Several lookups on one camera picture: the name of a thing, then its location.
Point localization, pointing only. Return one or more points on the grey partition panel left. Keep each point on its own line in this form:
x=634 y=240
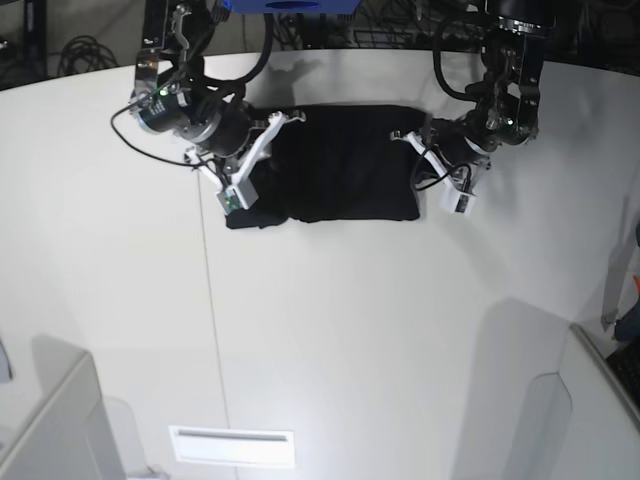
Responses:
x=68 y=434

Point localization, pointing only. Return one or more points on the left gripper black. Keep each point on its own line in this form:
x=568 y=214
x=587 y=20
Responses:
x=453 y=142

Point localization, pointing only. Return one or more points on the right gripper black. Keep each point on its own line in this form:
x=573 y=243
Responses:
x=225 y=133

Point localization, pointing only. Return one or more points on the white table slot plate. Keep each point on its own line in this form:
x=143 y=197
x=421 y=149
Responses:
x=235 y=448

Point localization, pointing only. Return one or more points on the black T-shirt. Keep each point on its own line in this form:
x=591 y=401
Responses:
x=339 y=164

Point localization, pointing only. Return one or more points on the black keyboard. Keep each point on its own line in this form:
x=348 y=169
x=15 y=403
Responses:
x=625 y=365

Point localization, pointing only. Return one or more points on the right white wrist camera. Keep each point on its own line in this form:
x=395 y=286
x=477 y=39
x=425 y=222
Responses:
x=235 y=197

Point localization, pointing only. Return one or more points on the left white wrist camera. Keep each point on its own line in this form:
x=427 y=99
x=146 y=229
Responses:
x=455 y=201

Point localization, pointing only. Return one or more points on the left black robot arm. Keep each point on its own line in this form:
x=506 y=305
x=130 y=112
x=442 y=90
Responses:
x=506 y=100

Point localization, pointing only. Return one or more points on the grey partition panel right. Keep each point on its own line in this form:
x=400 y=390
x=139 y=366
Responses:
x=602 y=439

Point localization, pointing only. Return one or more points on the blue plastic bin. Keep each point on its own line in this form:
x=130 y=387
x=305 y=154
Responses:
x=292 y=6

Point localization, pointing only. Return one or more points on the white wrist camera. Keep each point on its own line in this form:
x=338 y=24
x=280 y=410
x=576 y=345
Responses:
x=235 y=197
x=455 y=201

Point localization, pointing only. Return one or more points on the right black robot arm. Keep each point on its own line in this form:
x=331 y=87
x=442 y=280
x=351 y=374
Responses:
x=172 y=93

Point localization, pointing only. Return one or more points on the grey partition panel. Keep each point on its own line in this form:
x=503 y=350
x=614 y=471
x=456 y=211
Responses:
x=602 y=439
x=68 y=434

